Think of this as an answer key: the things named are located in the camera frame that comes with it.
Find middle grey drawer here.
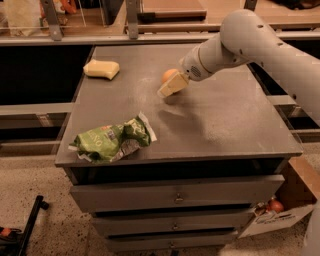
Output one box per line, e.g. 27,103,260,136
92,210,253,237

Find yellow sponge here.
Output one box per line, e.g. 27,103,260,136
83,59,120,80

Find green chip bag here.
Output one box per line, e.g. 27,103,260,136
69,112,157,164

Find grey drawer cabinet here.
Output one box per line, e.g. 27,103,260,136
56,44,302,243

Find cardboard box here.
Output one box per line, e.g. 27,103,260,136
240,156,320,238

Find grey drawer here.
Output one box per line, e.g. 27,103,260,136
92,210,253,237
70,175,284,212
107,231,238,252

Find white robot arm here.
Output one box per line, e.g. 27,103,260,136
158,9,320,124

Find metal shelf rail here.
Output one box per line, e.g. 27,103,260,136
0,0,320,46

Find black stand on floor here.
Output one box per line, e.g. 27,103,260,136
0,195,49,256

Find red onion in box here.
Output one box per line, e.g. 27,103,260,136
268,198,284,213

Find top grey drawer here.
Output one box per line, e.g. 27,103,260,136
70,175,284,212

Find orange fruit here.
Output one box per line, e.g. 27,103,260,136
162,69,178,83

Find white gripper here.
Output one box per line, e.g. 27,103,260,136
157,46,211,98

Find bottom grey drawer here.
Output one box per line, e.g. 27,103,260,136
107,231,238,252

